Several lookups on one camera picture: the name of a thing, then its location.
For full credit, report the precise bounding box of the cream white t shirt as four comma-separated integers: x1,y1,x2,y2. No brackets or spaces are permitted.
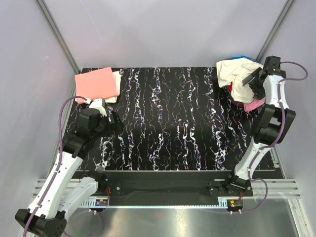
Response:
216,58,263,103

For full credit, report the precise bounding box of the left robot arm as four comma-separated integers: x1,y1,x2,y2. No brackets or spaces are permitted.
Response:
15,108,123,237

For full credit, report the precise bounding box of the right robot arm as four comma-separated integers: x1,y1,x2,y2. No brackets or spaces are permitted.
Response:
223,56,296,196

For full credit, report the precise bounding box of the pink t shirt in basket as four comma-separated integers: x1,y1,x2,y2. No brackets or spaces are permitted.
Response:
243,97,265,112

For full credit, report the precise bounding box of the red t shirt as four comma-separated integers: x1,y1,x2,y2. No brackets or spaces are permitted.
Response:
228,83,233,94

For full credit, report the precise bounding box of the folded pink t shirt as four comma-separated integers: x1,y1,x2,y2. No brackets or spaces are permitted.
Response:
75,67,118,104

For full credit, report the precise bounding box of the folded white t shirt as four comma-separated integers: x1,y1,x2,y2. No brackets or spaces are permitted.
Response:
78,71,122,104

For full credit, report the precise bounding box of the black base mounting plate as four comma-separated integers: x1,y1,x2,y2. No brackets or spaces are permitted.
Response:
78,170,253,197

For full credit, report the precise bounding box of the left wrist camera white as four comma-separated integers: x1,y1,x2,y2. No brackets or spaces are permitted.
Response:
89,97,107,117

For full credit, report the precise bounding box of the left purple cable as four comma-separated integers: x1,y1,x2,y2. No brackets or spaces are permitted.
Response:
23,96,106,237

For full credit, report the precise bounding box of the right aluminium frame post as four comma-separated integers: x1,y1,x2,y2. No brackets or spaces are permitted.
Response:
256,0,296,62

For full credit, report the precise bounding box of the aluminium frame post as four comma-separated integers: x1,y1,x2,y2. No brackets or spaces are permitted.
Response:
256,0,296,62
36,0,81,73

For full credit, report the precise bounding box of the aluminium rail front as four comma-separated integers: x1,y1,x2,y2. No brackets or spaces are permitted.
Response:
33,179,300,199

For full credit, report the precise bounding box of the left aluminium frame post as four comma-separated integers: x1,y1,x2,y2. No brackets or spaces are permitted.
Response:
36,0,81,73

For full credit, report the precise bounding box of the white slotted cable duct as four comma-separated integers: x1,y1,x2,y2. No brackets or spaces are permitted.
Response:
79,197,228,209

